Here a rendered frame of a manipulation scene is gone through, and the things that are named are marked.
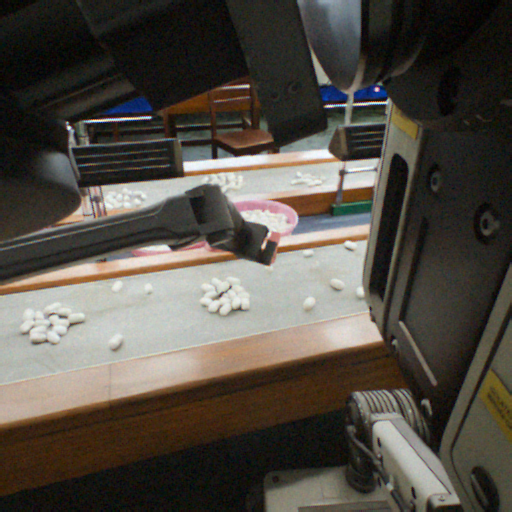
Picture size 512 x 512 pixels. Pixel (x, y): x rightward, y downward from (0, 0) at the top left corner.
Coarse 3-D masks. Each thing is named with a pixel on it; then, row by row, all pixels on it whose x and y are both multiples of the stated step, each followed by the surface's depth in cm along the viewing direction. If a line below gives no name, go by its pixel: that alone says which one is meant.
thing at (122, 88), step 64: (0, 0) 10; (64, 0) 10; (128, 0) 9; (192, 0) 9; (256, 0) 9; (0, 64) 11; (64, 64) 11; (128, 64) 11; (192, 64) 11; (256, 64) 10; (320, 128) 11
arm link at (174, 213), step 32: (192, 192) 56; (96, 224) 50; (128, 224) 51; (160, 224) 53; (192, 224) 55; (224, 224) 57; (0, 256) 44; (32, 256) 46; (64, 256) 47; (96, 256) 50
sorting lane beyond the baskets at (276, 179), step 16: (368, 160) 184; (192, 176) 167; (208, 176) 167; (256, 176) 167; (272, 176) 167; (288, 176) 167; (320, 176) 167; (336, 176) 167; (352, 176) 167; (368, 176) 167; (144, 192) 153; (160, 192) 153; (176, 192) 153; (224, 192) 153; (240, 192) 153; (256, 192) 153; (80, 208) 141
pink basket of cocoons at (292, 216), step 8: (248, 200) 139; (256, 200) 139; (264, 200) 139; (240, 208) 139; (256, 208) 140; (272, 208) 139; (280, 208) 137; (288, 208) 134; (288, 216) 134; (296, 216) 129; (288, 232) 122
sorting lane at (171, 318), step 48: (96, 288) 101; (192, 288) 101; (288, 288) 101; (336, 288) 101; (0, 336) 86; (96, 336) 86; (144, 336) 86; (192, 336) 86; (240, 336) 86; (0, 384) 75
